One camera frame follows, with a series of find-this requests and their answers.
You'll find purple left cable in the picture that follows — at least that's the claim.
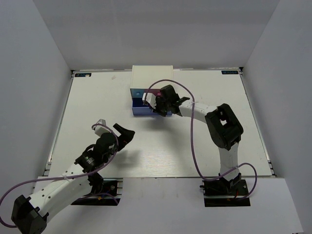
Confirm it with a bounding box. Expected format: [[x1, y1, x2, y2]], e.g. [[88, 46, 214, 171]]
[[0, 123, 121, 229]]

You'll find blue corner label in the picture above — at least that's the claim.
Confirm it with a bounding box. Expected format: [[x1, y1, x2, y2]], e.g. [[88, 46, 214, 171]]
[[75, 73, 92, 78], [221, 70, 239, 75]]

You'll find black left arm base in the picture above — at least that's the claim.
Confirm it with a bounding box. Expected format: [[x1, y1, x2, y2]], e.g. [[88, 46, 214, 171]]
[[71, 179, 123, 206]]

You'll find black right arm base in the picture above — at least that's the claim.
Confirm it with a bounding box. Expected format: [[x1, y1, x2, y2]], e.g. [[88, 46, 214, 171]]
[[199, 179, 251, 207]]

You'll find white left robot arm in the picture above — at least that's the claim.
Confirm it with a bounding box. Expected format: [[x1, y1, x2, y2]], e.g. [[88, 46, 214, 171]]
[[11, 122, 135, 234]]

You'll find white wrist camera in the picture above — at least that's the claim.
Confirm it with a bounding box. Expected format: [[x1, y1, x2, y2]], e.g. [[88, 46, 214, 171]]
[[92, 119, 110, 137], [142, 93, 156, 109]]

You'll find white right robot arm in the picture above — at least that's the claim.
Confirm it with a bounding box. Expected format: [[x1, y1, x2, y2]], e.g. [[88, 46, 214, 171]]
[[142, 85, 243, 195]]

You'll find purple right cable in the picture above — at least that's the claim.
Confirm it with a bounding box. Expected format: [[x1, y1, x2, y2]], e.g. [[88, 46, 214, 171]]
[[146, 79, 258, 200]]

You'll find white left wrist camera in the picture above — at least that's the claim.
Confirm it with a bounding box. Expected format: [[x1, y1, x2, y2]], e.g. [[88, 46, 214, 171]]
[[92, 119, 110, 137]]

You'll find wide blue drawer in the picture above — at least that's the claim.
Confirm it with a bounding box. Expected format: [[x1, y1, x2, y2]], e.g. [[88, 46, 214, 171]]
[[132, 97, 158, 117]]

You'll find small light blue drawer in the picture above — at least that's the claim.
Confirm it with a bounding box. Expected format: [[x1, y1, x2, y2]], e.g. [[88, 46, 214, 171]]
[[130, 88, 147, 98]]

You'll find white drawer cabinet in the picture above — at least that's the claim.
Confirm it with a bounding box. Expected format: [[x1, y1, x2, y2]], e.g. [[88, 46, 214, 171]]
[[130, 65, 173, 89]]

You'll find right blue corner label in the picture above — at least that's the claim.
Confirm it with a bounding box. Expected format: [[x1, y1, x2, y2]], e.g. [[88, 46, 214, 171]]
[[221, 70, 239, 75]]

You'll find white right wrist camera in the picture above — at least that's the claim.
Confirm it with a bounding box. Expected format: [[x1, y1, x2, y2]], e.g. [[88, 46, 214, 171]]
[[142, 93, 156, 109]]

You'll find left blue corner label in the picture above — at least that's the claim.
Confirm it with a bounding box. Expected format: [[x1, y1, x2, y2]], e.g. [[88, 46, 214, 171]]
[[75, 73, 92, 78]]

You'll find pink drawer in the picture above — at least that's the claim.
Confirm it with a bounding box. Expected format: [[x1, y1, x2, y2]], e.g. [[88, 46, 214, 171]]
[[144, 88, 161, 97]]

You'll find purple cable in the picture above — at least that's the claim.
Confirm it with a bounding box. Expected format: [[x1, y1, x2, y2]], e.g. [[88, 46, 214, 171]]
[[146, 79, 258, 200], [0, 123, 121, 229]]

